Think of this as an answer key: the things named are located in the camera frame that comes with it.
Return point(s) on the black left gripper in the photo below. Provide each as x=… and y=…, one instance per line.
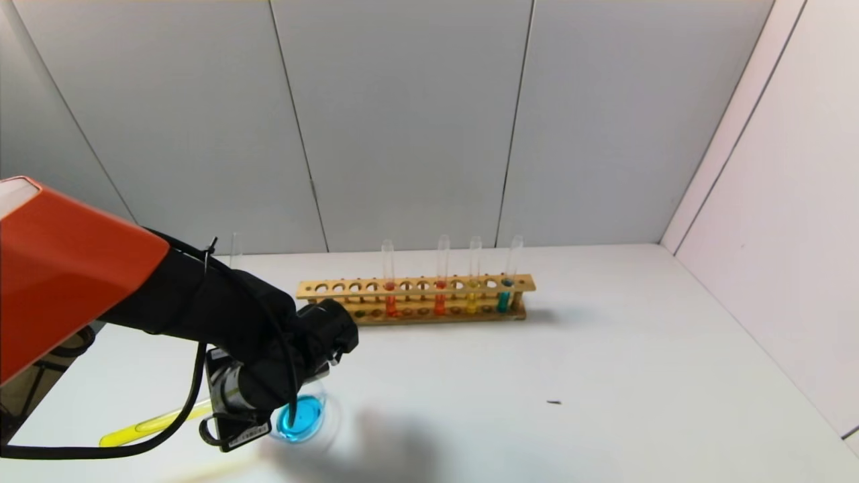
x=236, y=429

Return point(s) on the yellow pigment glass test tube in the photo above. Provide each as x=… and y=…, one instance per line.
x=144, y=426
x=471, y=304

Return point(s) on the blue pigment glass test tube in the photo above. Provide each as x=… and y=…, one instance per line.
x=502, y=302
x=236, y=247

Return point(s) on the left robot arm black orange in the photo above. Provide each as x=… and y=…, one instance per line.
x=67, y=268

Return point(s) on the clear glass beaker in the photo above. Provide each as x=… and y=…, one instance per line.
x=312, y=412

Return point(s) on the red pigment glass test tube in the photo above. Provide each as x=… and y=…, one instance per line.
x=390, y=306
x=439, y=305

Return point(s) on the wooden test tube rack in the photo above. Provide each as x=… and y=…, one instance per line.
x=436, y=292

